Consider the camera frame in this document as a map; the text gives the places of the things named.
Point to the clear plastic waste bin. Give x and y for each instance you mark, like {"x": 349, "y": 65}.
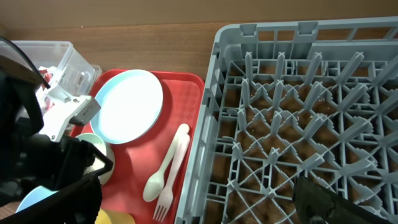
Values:
{"x": 70, "y": 70}

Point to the white plastic spoon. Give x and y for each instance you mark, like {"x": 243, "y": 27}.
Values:
{"x": 155, "y": 182}

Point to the light blue bowl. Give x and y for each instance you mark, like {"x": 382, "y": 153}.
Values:
{"x": 36, "y": 195}

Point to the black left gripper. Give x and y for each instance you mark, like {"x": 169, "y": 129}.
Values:
{"x": 56, "y": 165}

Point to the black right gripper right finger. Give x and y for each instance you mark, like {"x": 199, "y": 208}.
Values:
{"x": 316, "y": 204}

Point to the red strawberry snack wrapper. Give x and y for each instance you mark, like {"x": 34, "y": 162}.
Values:
{"x": 45, "y": 101}

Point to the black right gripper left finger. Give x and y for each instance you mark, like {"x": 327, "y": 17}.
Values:
{"x": 77, "y": 203}

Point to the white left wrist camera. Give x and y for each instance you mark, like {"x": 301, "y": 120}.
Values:
{"x": 67, "y": 109}

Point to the green bowl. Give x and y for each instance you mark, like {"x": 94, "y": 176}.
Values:
{"x": 105, "y": 149}

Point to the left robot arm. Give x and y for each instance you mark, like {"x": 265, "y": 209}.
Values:
{"x": 21, "y": 118}

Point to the pink plastic fork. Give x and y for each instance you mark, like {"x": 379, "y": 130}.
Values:
{"x": 166, "y": 196}

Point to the grey dishwasher rack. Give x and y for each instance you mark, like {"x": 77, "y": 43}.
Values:
{"x": 284, "y": 99}

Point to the light blue plate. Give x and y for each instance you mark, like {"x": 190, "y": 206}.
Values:
{"x": 130, "y": 104}

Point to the yellow plastic cup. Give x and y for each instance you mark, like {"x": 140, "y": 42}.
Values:
{"x": 114, "y": 217}

